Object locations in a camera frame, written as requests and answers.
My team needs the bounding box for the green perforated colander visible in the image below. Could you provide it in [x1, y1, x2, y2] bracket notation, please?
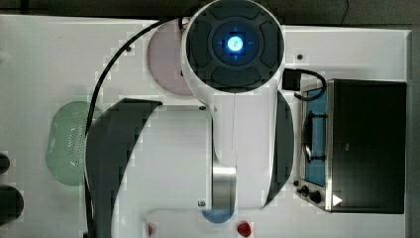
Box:
[46, 101, 90, 186]

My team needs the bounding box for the black toaster oven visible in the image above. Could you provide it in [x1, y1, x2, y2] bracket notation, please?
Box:
[296, 79, 406, 214]

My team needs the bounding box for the grey round plate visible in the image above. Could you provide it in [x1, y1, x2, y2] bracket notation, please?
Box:
[147, 20, 192, 96]

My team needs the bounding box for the black cylinder cup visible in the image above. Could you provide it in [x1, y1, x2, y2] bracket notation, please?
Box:
[0, 185, 24, 225]

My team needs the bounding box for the blue bowl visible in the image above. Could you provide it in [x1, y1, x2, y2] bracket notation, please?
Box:
[202, 209, 234, 224]

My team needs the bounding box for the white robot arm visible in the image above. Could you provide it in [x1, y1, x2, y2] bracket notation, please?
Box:
[85, 0, 294, 238]

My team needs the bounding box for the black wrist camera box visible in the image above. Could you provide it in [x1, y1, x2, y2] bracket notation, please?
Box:
[282, 68, 301, 91]

